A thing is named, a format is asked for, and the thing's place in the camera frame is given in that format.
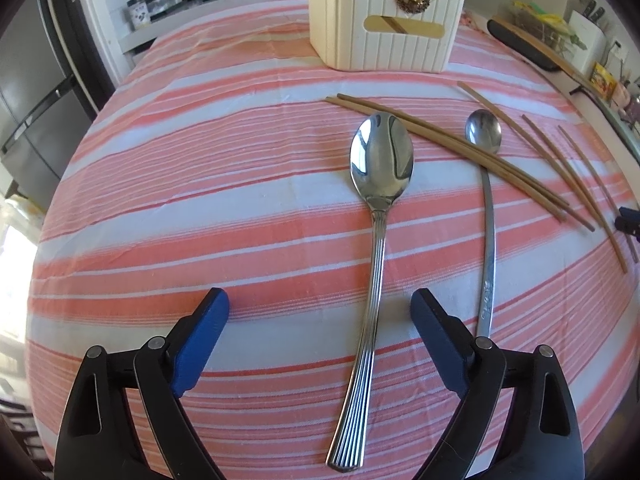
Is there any small long-handled steel spoon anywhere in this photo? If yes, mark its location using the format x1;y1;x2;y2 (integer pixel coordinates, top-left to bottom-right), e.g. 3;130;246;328
465;109;503;338

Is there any cream ribbed utensil holder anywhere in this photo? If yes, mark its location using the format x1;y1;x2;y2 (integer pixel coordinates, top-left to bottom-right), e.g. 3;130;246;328
306;0;467;72

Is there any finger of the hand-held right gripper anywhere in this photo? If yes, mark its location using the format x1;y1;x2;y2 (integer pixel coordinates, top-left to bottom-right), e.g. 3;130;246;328
616;206;640;238

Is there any white knife block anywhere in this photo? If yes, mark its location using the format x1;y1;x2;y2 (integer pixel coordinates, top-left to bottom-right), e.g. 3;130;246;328
567;0;609;74

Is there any black oblong pad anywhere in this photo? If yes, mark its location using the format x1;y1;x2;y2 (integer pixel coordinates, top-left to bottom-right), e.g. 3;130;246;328
487;17;562;72

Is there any pink white striped tablecloth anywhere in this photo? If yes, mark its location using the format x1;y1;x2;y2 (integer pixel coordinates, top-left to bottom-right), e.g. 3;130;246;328
22;0;640;480

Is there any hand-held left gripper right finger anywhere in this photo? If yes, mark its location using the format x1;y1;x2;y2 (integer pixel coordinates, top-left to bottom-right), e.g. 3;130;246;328
410;288;586;480

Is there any black-lidded spice jar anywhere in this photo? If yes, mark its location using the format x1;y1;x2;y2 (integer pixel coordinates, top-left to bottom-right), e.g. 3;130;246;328
126;0;152;31

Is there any yellow snack packet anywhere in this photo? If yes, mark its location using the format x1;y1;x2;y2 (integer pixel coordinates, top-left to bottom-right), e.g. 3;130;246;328
590;62;617;97

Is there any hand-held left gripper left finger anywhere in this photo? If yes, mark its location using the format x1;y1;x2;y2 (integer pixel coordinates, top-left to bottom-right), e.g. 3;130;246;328
54;287;231;480

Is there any large ribbed-handle steel spoon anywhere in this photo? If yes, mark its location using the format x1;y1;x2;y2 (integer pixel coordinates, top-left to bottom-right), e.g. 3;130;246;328
326;112;416;473

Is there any wooden chopstick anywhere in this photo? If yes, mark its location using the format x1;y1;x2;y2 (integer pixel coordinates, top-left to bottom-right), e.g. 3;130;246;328
522;115;601;224
337;92;595;233
457;81;628;274
325;97;568;222
557;126;640;264

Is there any grey refrigerator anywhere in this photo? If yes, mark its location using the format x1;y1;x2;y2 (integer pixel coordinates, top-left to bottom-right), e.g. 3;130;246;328
0;0;108;198

